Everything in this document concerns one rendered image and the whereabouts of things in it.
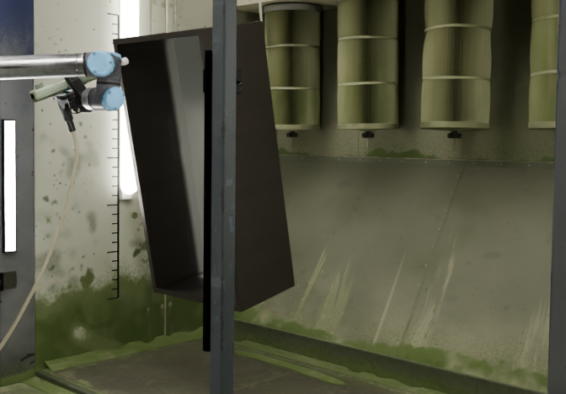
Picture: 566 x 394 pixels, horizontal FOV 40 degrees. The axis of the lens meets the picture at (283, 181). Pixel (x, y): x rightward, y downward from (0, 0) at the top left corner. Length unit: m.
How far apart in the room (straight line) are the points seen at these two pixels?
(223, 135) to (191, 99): 1.72
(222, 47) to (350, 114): 2.11
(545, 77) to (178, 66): 1.69
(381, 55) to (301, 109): 0.63
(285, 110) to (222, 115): 2.43
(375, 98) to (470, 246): 0.91
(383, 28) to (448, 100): 0.62
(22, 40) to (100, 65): 1.12
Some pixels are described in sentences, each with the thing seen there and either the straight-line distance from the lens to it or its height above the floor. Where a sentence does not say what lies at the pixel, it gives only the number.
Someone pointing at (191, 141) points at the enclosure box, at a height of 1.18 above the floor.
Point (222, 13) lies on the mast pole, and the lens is 2.15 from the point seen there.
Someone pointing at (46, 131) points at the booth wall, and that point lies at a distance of 4.04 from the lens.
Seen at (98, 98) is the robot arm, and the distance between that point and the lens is 3.08.
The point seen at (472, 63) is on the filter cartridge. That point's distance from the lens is 3.85.
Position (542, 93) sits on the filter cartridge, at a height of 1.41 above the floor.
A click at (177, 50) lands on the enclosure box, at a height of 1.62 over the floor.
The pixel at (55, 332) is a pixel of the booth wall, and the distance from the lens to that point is 4.18.
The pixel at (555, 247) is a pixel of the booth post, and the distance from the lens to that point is 1.96.
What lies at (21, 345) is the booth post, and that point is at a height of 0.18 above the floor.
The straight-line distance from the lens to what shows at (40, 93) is 3.28.
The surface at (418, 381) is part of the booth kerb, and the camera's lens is 3.82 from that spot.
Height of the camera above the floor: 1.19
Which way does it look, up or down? 3 degrees down
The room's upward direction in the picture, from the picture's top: 1 degrees clockwise
